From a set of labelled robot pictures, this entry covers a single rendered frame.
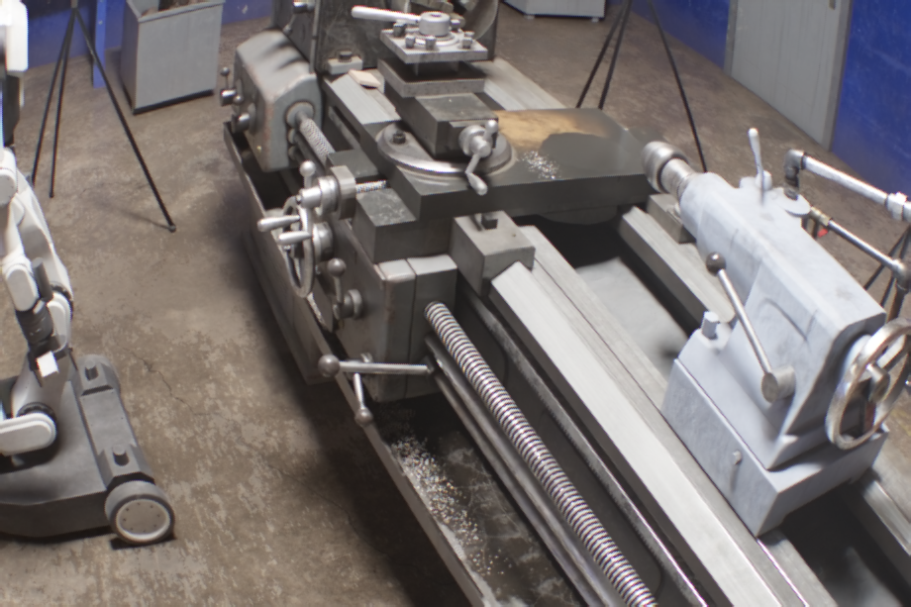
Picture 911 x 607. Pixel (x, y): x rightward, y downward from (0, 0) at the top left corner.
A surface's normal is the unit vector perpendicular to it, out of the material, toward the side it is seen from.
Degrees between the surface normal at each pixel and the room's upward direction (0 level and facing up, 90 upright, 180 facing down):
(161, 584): 0
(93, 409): 0
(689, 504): 36
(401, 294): 90
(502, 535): 0
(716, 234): 85
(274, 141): 90
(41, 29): 90
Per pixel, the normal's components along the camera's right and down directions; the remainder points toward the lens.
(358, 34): 0.39, 0.54
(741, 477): -0.92, 0.16
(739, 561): -0.48, -0.58
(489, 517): 0.07, -0.83
